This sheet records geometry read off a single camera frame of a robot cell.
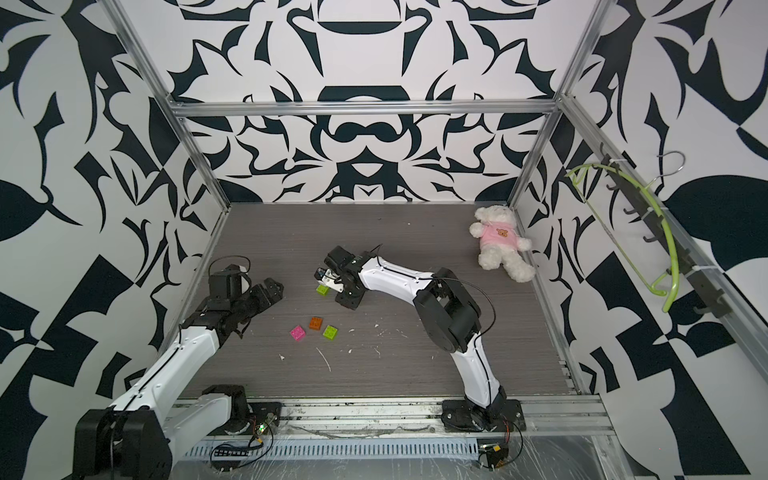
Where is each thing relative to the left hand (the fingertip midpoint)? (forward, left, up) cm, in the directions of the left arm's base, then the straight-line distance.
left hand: (268, 288), depth 87 cm
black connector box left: (-40, +4, -9) cm, 41 cm away
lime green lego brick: (+4, -14, -8) cm, 16 cm away
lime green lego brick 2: (-10, -17, -8) cm, 22 cm away
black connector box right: (-40, -58, -10) cm, 71 cm away
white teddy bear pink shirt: (+14, -72, -1) cm, 73 cm away
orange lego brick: (-7, -13, -8) cm, 17 cm away
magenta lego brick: (-10, -8, -8) cm, 15 cm away
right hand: (+2, -22, -6) cm, 23 cm away
